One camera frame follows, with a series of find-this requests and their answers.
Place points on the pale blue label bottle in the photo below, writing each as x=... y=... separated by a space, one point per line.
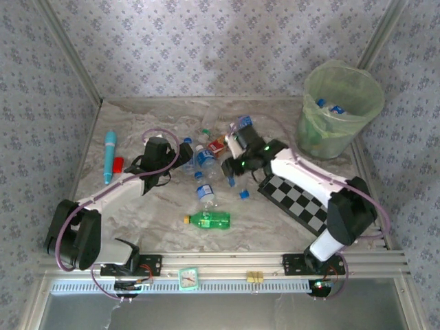
x=187 y=140

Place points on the blue label bottle white cap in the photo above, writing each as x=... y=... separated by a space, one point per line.
x=245 y=121
x=205 y=159

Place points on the red orange label bottle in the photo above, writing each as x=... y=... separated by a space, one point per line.
x=216 y=146

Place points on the green bottle yellow cap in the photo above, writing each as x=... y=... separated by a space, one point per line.
x=209 y=220

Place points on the clear bottle blue cap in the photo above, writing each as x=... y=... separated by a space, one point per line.
x=337 y=110

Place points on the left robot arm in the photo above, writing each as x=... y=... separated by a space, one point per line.
x=117 y=192

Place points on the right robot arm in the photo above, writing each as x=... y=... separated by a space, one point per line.
x=302 y=175

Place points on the green plastic bin liner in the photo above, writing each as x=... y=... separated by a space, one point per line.
x=343 y=75

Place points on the black white chessboard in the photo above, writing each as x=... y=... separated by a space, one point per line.
x=292 y=199

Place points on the small red block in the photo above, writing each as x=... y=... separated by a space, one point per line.
x=118 y=164

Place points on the teal cylindrical device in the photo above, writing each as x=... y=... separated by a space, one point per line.
x=110 y=148

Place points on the small green clock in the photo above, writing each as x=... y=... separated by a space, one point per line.
x=188 y=279

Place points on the controller circuit board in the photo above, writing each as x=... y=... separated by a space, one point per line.
x=319 y=287
x=129 y=287

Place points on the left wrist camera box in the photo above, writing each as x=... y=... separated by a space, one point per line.
x=156 y=151

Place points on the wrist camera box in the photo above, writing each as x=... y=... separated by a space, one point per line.
x=156 y=151
x=247 y=137

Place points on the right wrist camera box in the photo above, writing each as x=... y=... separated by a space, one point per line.
x=247 y=137

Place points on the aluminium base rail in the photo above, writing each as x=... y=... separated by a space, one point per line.
x=223 y=261

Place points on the aluminium side rail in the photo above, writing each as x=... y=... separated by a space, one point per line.
x=379 y=240

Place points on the aluminium frame post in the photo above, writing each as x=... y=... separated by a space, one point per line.
x=381 y=34
x=73 y=51

